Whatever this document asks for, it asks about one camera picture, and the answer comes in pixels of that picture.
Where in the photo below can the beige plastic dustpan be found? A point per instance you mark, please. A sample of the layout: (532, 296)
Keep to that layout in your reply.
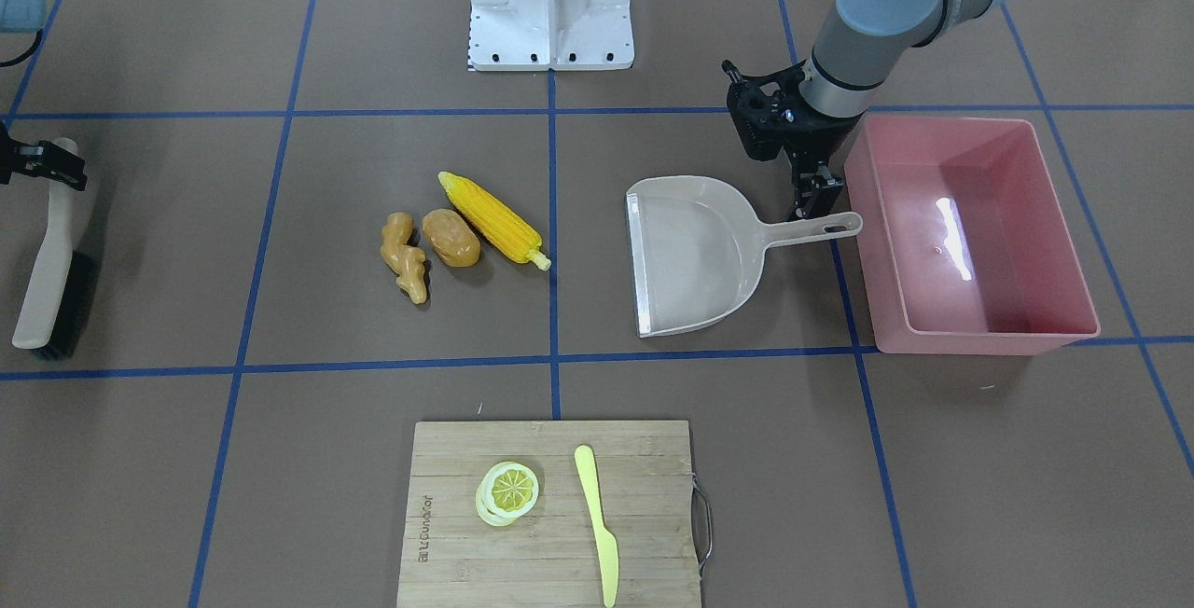
(698, 250)

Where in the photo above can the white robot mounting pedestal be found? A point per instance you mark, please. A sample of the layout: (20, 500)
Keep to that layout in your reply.
(540, 35)

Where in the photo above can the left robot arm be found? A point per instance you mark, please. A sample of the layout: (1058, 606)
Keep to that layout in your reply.
(861, 41)

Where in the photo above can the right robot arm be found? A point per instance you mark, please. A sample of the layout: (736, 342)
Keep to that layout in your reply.
(24, 17)

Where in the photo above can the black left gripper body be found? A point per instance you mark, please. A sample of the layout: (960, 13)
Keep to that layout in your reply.
(825, 134)

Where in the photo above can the beige hand brush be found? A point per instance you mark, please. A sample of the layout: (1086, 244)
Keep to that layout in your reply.
(57, 299)

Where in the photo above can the bamboo cutting board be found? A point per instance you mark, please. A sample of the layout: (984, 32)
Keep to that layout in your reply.
(547, 557)

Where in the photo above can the pink plastic bin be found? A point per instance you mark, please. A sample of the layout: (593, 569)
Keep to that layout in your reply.
(965, 249)

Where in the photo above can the toy lemon slice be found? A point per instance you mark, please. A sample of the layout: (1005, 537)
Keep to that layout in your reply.
(506, 493)

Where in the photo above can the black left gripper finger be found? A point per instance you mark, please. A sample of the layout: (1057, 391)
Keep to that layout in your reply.
(816, 187)

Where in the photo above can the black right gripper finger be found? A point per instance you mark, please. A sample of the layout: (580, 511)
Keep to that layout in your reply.
(56, 160)

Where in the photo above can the yellow toy corn cob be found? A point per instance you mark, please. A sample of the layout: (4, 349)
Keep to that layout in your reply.
(504, 229)

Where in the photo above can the toy ginger root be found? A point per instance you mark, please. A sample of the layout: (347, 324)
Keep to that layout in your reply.
(405, 260)

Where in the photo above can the toy potato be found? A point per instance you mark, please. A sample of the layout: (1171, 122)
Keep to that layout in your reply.
(451, 238)

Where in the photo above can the yellow plastic knife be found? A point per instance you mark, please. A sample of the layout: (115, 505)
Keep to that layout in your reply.
(605, 541)

